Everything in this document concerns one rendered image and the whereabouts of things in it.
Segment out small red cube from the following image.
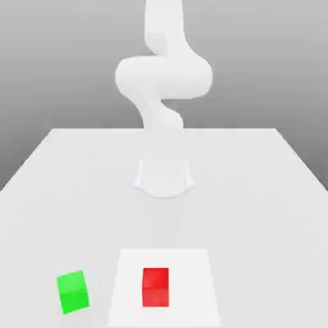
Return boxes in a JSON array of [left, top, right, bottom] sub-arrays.
[[142, 266, 170, 308]]

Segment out small green cube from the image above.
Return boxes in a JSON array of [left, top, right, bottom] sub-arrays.
[[56, 269, 90, 315]]

